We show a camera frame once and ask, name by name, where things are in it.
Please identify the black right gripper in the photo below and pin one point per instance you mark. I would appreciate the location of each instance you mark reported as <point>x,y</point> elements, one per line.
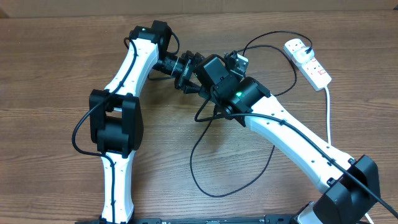
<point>211,92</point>

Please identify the white power strip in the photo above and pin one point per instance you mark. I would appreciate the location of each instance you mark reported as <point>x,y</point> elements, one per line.
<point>313,71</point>

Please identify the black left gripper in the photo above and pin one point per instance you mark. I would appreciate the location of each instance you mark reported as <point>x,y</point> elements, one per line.
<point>183,81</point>

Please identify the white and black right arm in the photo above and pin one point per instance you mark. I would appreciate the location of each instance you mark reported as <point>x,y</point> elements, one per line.
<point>349,187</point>

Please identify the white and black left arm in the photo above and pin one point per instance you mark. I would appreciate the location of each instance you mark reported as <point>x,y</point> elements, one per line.
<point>116,124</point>

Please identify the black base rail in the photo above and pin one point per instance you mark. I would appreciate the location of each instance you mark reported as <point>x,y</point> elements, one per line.
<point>267,219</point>

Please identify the white charger adapter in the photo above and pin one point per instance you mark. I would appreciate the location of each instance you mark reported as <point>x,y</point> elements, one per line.
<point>303,55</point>

